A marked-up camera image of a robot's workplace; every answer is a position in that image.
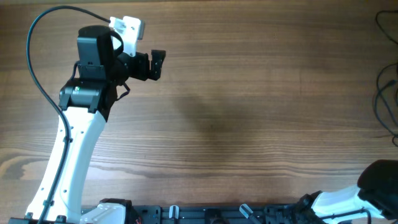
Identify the separated black usb cable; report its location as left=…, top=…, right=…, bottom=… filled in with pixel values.
left=375, top=9, right=398, bottom=44

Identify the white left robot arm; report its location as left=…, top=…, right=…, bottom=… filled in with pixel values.
left=9, top=22, right=165, bottom=223

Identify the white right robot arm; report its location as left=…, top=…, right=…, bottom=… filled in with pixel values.
left=294, top=159, right=397, bottom=223

